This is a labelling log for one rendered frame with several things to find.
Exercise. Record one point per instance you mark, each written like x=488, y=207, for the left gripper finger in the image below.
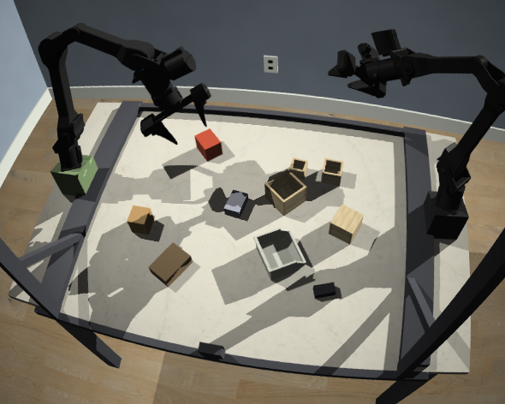
x=164, y=132
x=200, y=109

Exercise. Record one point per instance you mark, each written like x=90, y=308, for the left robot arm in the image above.
x=133, y=54

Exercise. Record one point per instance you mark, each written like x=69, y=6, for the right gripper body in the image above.
x=368, y=72

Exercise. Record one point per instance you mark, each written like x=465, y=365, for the red-orange block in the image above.
x=208, y=144

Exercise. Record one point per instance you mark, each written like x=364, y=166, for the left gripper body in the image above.
x=168, y=100

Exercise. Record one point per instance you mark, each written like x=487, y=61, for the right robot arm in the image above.
x=454, y=158

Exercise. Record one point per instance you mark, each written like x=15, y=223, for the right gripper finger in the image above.
x=359, y=85
x=334, y=72

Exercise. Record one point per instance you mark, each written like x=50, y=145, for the tan cardboard cube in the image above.
x=140, y=220

